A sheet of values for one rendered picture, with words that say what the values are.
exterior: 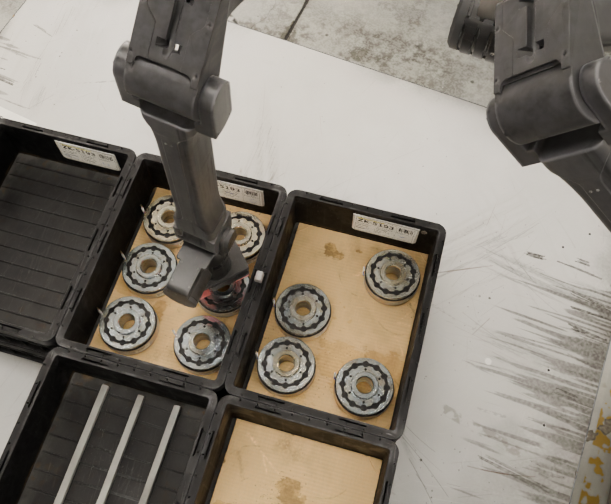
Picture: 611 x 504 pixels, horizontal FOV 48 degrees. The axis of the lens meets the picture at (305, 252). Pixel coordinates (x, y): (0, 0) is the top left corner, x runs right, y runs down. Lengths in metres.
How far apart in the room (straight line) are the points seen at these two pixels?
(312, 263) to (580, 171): 0.77
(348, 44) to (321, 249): 1.51
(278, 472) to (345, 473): 0.11
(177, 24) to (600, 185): 0.40
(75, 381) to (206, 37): 0.81
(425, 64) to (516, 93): 2.10
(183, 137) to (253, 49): 1.07
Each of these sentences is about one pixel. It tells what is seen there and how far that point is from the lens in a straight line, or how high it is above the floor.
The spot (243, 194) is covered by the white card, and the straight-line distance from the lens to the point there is 1.33.
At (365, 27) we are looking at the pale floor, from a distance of 2.81.
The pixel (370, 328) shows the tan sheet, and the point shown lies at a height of 0.83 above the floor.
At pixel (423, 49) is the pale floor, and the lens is 2.76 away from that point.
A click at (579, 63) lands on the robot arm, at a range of 0.60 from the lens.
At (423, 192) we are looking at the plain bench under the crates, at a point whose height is 0.70.
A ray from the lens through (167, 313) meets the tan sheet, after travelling 1.31.
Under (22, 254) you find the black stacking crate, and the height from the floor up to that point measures 0.83.
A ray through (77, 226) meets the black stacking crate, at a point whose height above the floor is 0.83.
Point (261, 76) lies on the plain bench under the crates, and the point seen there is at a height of 0.70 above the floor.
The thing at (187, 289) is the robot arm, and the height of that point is 1.08.
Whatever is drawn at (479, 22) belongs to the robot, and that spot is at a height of 1.17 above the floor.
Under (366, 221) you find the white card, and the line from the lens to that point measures 1.29.
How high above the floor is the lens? 2.04
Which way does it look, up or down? 65 degrees down
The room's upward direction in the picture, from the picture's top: straight up
